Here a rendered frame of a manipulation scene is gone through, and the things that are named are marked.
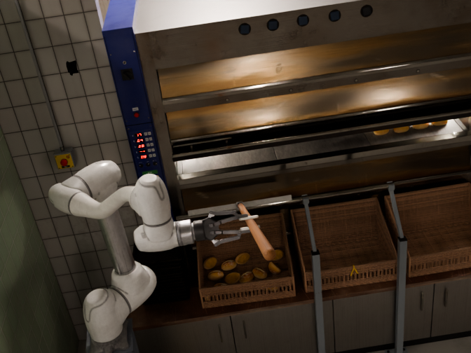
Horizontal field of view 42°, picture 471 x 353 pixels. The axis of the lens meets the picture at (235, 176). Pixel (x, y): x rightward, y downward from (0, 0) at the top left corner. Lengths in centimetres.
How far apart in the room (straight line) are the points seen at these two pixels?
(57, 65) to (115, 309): 133
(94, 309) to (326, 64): 177
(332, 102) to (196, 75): 79
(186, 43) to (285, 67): 56
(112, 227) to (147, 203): 69
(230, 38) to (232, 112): 44
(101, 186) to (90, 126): 95
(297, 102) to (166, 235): 160
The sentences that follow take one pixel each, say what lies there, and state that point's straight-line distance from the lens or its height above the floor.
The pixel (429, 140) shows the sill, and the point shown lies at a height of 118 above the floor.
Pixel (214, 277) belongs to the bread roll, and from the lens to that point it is 379.
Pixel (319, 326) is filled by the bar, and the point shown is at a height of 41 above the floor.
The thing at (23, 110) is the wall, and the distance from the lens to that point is 356.
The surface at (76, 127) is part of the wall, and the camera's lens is 355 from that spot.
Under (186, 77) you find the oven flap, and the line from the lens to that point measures 340.
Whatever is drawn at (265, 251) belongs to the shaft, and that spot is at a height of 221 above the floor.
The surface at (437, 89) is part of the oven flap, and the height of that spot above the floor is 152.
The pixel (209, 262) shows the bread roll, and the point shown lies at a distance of 388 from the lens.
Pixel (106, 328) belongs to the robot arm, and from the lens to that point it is 290.
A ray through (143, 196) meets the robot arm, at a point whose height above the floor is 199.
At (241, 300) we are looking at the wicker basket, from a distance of 364.
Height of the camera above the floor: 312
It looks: 32 degrees down
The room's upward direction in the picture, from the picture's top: 8 degrees counter-clockwise
